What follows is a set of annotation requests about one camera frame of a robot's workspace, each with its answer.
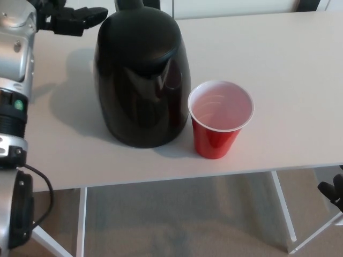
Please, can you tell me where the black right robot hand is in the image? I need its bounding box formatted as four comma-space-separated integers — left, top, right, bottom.
317, 165, 343, 214

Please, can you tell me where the black electric kettle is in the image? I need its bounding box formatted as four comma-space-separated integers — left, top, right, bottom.
93, 0, 192, 149

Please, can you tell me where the black cabinet pull tab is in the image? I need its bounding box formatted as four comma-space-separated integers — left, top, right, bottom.
296, 0, 321, 12
143, 0, 162, 11

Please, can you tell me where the white table leg frame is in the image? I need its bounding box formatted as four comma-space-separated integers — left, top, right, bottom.
32, 186, 88, 257
269, 170, 343, 254

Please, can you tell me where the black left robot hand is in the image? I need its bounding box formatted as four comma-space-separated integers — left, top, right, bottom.
26, 0, 109, 37

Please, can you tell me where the red plastic cup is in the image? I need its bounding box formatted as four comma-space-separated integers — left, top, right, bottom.
187, 79, 255, 160

